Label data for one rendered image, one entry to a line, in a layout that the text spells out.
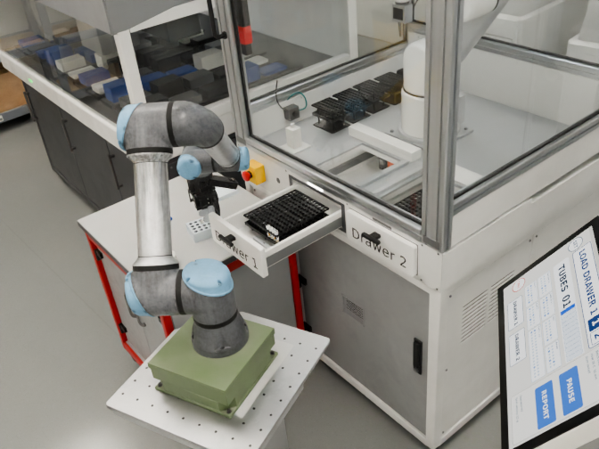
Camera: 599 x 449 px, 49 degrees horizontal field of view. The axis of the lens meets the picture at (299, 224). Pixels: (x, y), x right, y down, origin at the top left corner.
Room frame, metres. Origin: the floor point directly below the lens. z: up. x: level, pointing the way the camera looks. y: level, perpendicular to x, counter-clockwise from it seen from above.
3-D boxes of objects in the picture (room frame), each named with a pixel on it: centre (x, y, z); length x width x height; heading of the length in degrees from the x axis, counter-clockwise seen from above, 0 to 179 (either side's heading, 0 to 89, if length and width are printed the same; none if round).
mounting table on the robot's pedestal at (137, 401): (1.26, 0.25, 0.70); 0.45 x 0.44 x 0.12; 149
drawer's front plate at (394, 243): (1.61, -0.24, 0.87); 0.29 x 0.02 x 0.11; 36
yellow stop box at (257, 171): (2.13, 0.15, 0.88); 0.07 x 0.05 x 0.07; 36
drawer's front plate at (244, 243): (1.68, 0.20, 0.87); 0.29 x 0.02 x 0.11; 36
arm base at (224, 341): (1.28, 0.24, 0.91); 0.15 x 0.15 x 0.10
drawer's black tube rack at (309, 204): (1.80, 0.04, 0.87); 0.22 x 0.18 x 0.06; 126
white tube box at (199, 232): (1.94, 0.33, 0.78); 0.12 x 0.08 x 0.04; 114
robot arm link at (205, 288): (1.28, 0.25, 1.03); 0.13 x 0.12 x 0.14; 84
